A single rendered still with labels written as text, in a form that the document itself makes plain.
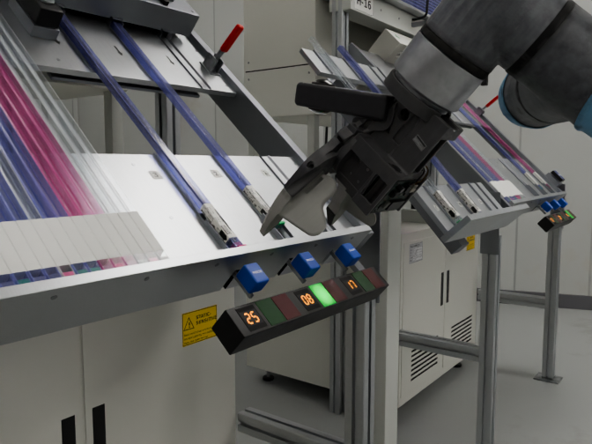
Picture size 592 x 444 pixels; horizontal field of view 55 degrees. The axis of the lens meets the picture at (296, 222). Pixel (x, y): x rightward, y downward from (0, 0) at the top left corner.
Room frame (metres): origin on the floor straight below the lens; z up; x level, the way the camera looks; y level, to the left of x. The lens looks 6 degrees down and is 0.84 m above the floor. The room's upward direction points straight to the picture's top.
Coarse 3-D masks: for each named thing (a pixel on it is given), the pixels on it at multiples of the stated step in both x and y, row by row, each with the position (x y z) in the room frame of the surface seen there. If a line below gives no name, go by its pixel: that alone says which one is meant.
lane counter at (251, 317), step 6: (252, 306) 0.65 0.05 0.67; (240, 312) 0.64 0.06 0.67; (246, 312) 0.64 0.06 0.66; (252, 312) 0.65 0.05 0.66; (246, 318) 0.63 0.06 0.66; (252, 318) 0.64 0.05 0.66; (258, 318) 0.64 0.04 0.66; (246, 324) 0.62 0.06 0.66; (252, 324) 0.63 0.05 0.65; (258, 324) 0.64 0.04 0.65; (264, 324) 0.64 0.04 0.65; (252, 330) 0.62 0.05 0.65
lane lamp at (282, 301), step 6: (282, 294) 0.70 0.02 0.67; (276, 300) 0.69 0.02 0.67; (282, 300) 0.69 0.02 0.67; (288, 300) 0.70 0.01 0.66; (282, 306) 0.69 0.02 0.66; (288, 306) 0.69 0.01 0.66; (294, 306) 0.70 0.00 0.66; (282, 312) 0.68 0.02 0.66; (288, 312) 0.68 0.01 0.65; (294, 312) 0.69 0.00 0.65; (288, 318) 0.67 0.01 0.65
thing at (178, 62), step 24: (0, 0) 0.86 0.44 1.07; (72, 24) 0.94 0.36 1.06; (96, 24) 0.99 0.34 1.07; (48, 48) 0.83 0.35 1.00; (72, 48) 0.87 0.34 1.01; (96, 48) 0.92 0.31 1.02; (120, 48) 0.96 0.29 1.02; (144, 48) 1.02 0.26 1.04; (168, 48) 1.08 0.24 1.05; (192, 48) 1.15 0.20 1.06; (48, 72) 0.87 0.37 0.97; (72, 72) 0.83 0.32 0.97; (120, 72) 0.90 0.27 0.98; (144, 72) 0.95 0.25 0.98; (168, 72) 1.00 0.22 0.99; (192, 72) 1.06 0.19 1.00; (192, 96) 1.09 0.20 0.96
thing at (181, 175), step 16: (64, 16) 0.92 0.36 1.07; (80, 48) 0.87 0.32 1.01; (96, 64) 0.85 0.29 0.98; (112, 80) 0.84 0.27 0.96; (128, 96) 0.83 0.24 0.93; (128, 112) 0.81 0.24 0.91; (144, 128) 0.79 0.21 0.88; (160, 144) 0.77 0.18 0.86; (176, 160) 0.76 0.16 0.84; (176, 176) 0.75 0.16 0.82; (192, 192) 0.73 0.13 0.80
